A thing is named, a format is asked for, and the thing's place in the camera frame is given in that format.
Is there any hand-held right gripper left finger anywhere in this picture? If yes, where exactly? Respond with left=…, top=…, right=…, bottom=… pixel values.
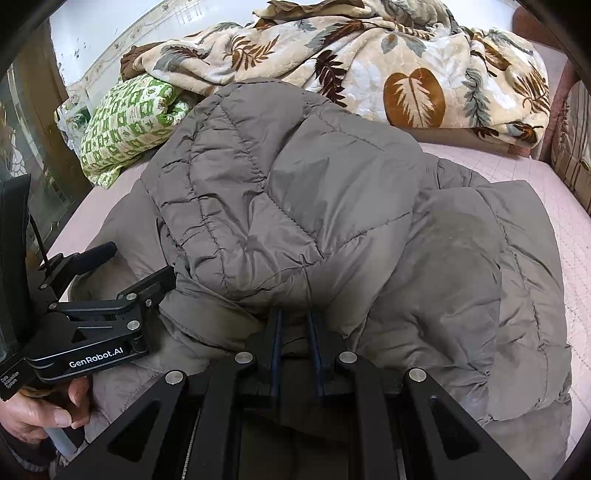
left=55, top=308, right=283, bottom=480

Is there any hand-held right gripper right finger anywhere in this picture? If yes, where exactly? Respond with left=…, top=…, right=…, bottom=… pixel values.
left=308, top=310, right=532, bottom=480

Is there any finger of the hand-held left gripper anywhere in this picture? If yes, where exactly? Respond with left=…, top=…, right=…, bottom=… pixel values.
left=48, top=265, right=177, bottom=319
left=39, top=241, right=118, bottom=301

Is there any grey quilted puffer jacket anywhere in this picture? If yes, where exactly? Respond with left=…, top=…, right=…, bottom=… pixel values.
left=60, top=78, right=573, bottom=462

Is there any person's left hand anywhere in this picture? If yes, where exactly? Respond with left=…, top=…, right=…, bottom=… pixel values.
left=0, top=376, right=93, bottom=446

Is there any green patterned pillow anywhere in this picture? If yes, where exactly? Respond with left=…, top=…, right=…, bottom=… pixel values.
left=79, top=73, right=192, bottom=189

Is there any floral printed plastic bag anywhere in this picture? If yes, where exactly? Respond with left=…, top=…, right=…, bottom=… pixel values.
left=55, top=90, right=100, bottom=144

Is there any wooden door with stained glass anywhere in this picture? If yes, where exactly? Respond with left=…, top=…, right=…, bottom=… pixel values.
left=0, top=23, right=93, bottom=259

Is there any brown cloth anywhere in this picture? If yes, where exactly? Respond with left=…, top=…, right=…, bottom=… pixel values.
left=121, top=44, right=160, bottom=83

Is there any leaf print fleece blanket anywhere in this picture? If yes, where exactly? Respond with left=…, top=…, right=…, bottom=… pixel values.
left=131, top=0, right=550, bottom=148

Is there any striped floral sofa cushion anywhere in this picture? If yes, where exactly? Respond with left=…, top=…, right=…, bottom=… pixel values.
left=551, top=83, right=591, bottom=213

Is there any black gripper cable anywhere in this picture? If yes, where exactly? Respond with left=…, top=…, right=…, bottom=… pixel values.
left=29, top=216, right=52, bottom=271

